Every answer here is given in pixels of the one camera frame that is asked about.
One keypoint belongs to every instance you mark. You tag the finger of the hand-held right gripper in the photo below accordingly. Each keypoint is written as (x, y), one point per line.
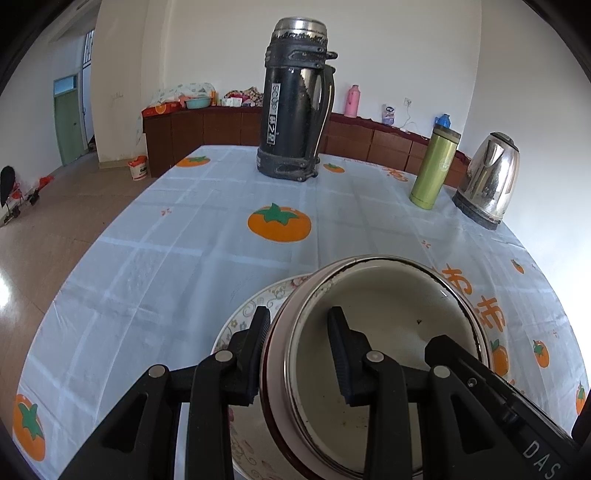
(461, 357)

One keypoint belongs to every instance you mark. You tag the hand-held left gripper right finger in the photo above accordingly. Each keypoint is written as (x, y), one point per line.
(340, 355)

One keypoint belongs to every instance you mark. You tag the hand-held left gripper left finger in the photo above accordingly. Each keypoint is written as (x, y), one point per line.
(259, 355)

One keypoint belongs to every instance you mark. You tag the pink floral rimmed bowl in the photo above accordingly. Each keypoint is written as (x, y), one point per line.
(249, 304)

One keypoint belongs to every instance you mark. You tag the light blue persimmon tablecloth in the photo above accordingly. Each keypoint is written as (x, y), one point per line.
(184, 258)

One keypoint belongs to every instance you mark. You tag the stainless steel electric kettle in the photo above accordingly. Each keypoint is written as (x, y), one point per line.
(489, 180)

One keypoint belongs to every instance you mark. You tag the green thermos bottle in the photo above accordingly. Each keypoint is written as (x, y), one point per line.
(434, 170)

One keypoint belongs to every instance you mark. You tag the white plastic bucket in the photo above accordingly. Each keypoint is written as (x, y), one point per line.
(138, 168)

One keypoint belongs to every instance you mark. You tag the brown wooden cabinet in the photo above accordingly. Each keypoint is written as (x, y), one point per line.
(207, 134)

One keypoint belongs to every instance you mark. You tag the blue thermos flask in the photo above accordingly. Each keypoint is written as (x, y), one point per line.
(443, 121)

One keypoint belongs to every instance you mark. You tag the large black thermos flask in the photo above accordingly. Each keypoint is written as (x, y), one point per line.
(291, 115)

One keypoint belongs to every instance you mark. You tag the white plastic packet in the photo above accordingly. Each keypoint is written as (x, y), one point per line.
(388, 114)

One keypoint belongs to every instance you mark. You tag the pink thermos flask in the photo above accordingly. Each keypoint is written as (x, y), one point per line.
(352, 101)

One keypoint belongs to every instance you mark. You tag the small white box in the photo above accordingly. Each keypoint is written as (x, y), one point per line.
(233, 102)

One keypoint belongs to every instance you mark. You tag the teal plastic basin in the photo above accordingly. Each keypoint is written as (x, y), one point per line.
(198, 103)

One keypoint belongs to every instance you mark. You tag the colourful folded cloth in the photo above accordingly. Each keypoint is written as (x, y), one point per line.
(251, 94)

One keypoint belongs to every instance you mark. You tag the orange cardboard box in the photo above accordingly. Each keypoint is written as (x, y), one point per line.
(161, 109)

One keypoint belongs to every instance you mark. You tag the mesh food cover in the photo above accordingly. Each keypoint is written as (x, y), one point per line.
(180, 91)

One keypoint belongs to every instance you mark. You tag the red plastic bag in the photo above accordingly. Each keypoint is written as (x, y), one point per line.
(45, 180)

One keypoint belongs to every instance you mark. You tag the green door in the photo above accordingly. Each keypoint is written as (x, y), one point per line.
(69, 124)

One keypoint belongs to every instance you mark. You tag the chair with black jacket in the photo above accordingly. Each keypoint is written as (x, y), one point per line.
(8, 184)

